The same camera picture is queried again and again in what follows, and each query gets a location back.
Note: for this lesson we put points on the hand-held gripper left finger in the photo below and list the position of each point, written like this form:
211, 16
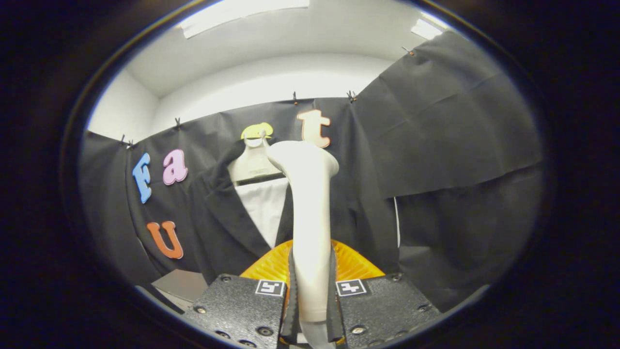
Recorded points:
237, 305

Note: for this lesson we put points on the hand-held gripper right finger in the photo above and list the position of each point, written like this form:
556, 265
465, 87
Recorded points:
382, 305

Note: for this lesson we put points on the black jacket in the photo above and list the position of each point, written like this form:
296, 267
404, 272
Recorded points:
227, 232

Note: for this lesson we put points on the white cloth under jacket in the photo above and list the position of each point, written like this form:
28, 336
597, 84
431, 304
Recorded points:
264, 208

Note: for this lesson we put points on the white hanger head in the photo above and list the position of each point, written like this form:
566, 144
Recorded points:
252, 162

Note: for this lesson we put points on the black backdrop cloth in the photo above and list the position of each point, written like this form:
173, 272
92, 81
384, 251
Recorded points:
460, 121

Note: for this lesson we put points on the row of small backdrop clips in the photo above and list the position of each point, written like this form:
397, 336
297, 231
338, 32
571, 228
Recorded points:
351, 96

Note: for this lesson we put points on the small ceiling light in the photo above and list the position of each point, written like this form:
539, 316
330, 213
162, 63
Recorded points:
426, 29

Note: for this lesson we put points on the long ceiling light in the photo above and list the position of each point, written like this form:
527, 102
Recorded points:
232, 12

